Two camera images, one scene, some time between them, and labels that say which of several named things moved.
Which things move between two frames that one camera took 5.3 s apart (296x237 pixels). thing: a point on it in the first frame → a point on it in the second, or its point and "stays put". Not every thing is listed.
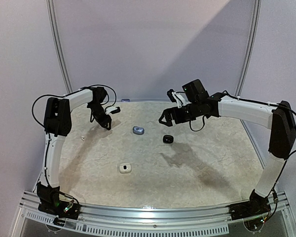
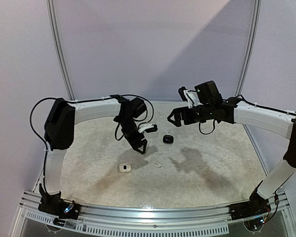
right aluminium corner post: x=251 y=41 stays put
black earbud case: x=168 y=138 stays put
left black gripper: x=104 y=121 → x=132 y=141
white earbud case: x=125 y=168 stays put
